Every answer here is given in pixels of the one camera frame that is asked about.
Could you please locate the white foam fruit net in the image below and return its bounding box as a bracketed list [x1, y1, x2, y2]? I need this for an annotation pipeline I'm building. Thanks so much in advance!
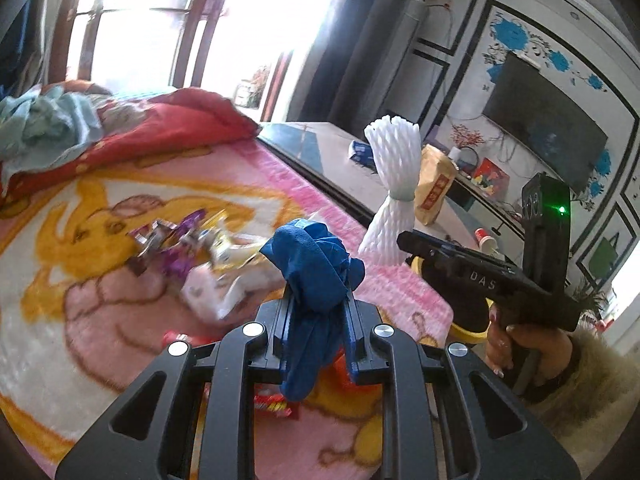
[357, 115, 426, 266]

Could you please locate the red blanket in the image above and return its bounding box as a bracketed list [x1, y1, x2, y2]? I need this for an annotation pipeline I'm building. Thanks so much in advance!
[0, 87, 262, 203]

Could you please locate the brown window frame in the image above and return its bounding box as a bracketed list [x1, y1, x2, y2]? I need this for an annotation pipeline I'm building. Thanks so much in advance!
[50, 0, 297, 126]

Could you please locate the red and white paper cup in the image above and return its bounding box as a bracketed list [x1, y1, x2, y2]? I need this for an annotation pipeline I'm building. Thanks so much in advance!
[474, 228, 501, 257]

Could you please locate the white and yellow wrapper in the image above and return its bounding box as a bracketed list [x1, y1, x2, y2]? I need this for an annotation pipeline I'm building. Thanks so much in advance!
[206, 214, 267, 267]

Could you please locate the purple foil wrapper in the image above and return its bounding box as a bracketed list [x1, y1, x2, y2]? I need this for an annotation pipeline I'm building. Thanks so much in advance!
[129, 211, 210, 282]

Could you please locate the grey standing air conditioner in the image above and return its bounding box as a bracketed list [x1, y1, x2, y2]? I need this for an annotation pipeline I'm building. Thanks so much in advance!
[331, 0, 429, 128]

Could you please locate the blue packet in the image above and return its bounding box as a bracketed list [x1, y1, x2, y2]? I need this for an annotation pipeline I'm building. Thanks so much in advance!
[348, 141, 376, 167]

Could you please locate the red colourful box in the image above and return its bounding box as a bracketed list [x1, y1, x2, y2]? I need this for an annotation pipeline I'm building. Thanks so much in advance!
[472, 158, 511, 194]

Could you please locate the grey coffee table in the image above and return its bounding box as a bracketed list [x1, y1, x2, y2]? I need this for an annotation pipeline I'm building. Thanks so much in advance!
[259, 121, 503, 263]

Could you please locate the green wall decoration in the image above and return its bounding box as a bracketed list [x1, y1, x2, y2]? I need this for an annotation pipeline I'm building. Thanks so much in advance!
[589, 232, 622, 282]

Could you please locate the wall television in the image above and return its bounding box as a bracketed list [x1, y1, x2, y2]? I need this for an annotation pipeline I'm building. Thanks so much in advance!
[481, 51, 609, 197]

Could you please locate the yellow trash bin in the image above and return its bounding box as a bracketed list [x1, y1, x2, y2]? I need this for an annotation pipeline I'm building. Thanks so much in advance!
[405, 254, 493, 346]

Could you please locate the white vase with flowers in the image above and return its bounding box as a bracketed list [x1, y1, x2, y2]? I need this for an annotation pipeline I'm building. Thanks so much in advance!
[446, 127, 476, 162]

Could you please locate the orange wrapper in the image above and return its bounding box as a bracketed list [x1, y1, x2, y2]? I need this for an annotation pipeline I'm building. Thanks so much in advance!
[331, 349, 357, 392]

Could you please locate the light blue cloth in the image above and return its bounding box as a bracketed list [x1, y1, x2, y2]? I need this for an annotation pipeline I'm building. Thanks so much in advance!
[0, 85, 104, 172]

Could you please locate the small red wrapper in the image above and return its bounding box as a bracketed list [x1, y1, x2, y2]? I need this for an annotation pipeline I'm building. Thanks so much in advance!
[162, 330, 195, 349]

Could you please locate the brown paper bag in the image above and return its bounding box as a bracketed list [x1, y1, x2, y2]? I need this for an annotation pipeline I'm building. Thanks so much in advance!
[415, 144, 459, 226]

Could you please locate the person's right hand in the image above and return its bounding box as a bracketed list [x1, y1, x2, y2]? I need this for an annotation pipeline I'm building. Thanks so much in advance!
[484, 306, 576, 387]

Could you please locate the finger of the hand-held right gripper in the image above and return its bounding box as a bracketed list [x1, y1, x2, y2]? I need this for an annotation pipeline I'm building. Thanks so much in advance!
[397, 231, 451, 263]

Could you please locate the person's right forearm fur sleeve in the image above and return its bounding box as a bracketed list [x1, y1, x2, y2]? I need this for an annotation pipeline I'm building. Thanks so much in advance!
[522, 330, 640, 480]

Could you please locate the pink printed blanket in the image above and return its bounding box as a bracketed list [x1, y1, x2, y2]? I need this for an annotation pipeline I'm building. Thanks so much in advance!
[0, 140, 455, 480]

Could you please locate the red printed candy wrapper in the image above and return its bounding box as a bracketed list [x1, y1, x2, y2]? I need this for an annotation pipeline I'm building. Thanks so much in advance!
[252, 392, 297, 419]

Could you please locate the television stand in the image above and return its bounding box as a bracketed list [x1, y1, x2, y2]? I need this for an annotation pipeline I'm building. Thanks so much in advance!
[447, 167, 531, 243]

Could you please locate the crumpled white tissue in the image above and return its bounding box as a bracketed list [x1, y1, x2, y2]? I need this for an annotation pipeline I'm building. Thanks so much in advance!
[181, 259, 263, 322]

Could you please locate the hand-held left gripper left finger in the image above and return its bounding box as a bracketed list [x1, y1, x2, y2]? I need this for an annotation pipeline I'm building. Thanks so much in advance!
[55, 286, 301, 480]

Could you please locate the potted plant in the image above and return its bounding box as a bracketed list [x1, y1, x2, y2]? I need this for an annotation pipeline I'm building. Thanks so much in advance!
[574, 280, 612, 318]

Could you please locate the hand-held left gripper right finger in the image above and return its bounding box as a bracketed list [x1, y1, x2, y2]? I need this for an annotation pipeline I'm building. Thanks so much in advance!
[340, 294, 581, 480]

